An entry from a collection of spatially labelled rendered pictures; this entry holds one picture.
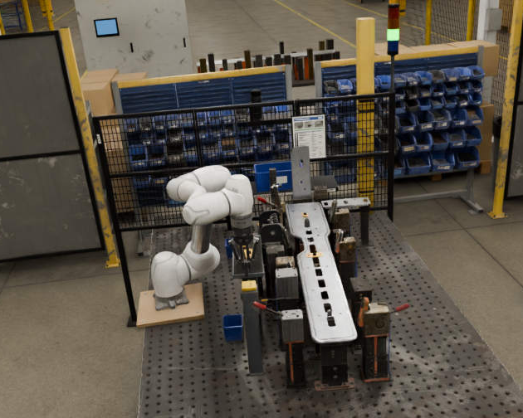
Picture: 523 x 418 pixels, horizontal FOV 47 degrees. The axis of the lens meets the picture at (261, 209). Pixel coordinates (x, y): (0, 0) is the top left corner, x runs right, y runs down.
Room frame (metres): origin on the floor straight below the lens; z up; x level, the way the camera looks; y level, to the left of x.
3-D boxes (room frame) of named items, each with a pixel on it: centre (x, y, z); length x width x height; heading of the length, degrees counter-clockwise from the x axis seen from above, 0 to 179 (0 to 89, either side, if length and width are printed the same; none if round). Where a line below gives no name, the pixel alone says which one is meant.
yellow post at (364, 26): (3.78, -0.72, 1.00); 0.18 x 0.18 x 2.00; 0
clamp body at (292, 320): (2.09, -0.09, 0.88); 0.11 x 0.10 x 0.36; 90
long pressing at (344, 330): (2.66, -0.26, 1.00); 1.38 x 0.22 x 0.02; 0
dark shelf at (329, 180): (3.58, -0.04, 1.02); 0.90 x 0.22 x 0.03; 90
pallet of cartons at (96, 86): (7.43, 1.70, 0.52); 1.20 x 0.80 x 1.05; 3
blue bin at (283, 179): (3.58, -0.13, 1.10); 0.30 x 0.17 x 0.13; 92
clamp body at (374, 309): (2.10, -0.44, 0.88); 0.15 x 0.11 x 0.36; 90
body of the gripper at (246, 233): (2.19, 0.08, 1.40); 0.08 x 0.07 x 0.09; 90
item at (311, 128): (3.70, -0.34, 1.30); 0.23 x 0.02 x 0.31; 90
